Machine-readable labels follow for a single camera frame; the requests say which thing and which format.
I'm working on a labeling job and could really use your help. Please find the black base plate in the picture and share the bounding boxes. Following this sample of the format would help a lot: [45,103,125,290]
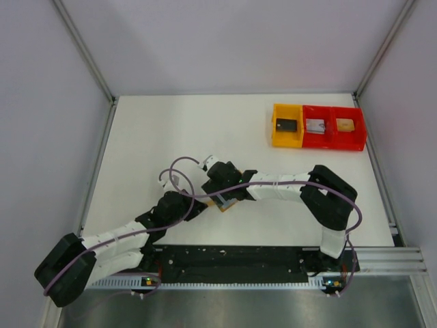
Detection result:
[135,245,352,284]

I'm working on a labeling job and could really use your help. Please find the black card in bin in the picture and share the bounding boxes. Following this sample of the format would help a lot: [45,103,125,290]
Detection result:
[275,118,298,133]

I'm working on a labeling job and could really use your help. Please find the aluminium frame rail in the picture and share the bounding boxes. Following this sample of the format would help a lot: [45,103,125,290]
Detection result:
[54,247,428,274]

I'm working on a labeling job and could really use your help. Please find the middle red plastic bin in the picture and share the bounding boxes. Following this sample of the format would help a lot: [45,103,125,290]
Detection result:
[302,105,333,149]

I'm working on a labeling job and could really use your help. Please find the yellow plastic bin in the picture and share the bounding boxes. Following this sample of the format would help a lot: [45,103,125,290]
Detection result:
[271,103,304,148]

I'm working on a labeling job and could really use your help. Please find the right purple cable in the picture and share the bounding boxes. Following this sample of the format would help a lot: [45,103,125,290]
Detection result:
[168,156,363,236]

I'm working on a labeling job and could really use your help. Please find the purple cable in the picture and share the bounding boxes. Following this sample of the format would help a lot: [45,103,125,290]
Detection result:
[43,168,196,297]
[168,156,363,236]

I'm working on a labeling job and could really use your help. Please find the gold card in bin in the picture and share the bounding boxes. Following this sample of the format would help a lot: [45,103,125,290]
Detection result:
[336,118,355,133]

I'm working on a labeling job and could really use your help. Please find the yellow leather card holder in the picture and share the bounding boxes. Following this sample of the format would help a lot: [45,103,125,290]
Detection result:
[206,199,238,213]

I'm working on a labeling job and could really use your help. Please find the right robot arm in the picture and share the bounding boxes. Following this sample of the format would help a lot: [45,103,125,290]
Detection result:
[200,156,358,271]

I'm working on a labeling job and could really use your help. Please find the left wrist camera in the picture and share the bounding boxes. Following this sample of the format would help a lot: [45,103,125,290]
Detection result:
[158,171,180,192]

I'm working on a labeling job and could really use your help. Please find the silver card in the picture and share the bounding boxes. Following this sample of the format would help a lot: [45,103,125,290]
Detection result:
[305,119,326,135]

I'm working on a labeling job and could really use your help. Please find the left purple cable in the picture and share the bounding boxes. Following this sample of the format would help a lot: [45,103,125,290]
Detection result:
[43,168,196,297]

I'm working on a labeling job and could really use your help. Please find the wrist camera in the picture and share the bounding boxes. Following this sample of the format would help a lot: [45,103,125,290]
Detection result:
[158,171,180,192]
[197,155,219,172]

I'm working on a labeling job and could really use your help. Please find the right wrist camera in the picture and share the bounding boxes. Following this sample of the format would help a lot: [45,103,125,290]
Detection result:
[197,155,219,172]

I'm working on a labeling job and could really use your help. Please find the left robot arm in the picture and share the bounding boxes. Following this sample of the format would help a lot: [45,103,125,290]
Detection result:
[34,191,208,308]

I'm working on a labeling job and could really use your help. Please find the grey slotted cable duct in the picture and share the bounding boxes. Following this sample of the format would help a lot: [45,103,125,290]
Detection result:
[89,275,340,290]

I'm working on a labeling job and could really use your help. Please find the right red plastic bin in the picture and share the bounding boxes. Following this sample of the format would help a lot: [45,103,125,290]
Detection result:
[331,107,367,151]

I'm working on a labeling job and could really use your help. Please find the red plastic bin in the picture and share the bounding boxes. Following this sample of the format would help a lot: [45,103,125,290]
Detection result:
[302,105,333,149]
[331,107,367,151]

